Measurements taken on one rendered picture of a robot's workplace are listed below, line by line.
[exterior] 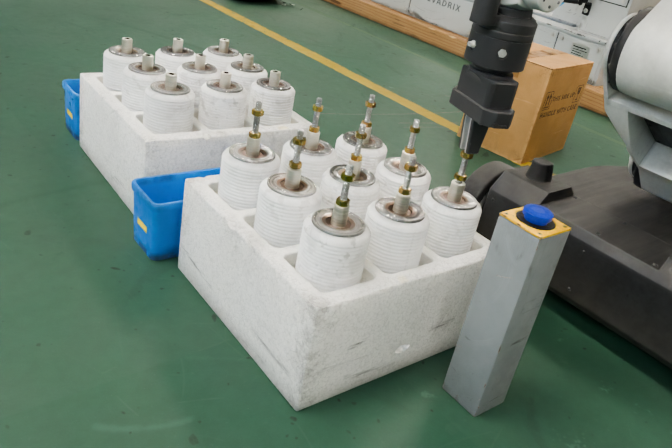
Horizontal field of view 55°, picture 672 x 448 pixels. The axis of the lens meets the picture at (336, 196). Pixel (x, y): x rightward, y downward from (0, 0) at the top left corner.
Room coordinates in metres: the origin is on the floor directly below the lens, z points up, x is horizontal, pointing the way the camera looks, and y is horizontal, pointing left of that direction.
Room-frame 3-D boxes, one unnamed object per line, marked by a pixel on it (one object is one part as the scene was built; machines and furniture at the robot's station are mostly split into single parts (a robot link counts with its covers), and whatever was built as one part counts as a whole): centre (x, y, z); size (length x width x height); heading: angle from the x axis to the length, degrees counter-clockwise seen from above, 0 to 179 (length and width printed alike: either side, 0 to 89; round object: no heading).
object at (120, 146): (1.37, 0.35, 0.09); 0.39 x 0.39 x 0.18; 41
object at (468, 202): (0.95, -0.19, 0.25); 0.08 x 0.08 x 0.01
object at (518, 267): (0.80, -0.27, 0.16); 0.07 x 0.07 x 0.31; 42
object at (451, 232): (0.95, -0.19, 0.16); 0.10 x 0.10 x 0.18
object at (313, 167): (1.05, 0.06, 0.16); 0.10 x 0.10 x 0.18
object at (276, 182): (0.88, 0.07, 0.25); 0.08 x 0.08 x 0.01
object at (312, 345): (0.96, -0.02, 0.09); 0.39 x 0.39 x 0.18; 42
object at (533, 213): (0.79, -0.27, 0.32); 0.04 x 0.04 x 0.02
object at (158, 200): (1.11, 0.23, 0.06); 0.30 x 0.11 x 0.12; 132
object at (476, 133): (0.94, -0.19, 0.37); 0.03 x 0.02 x 0.06; 116
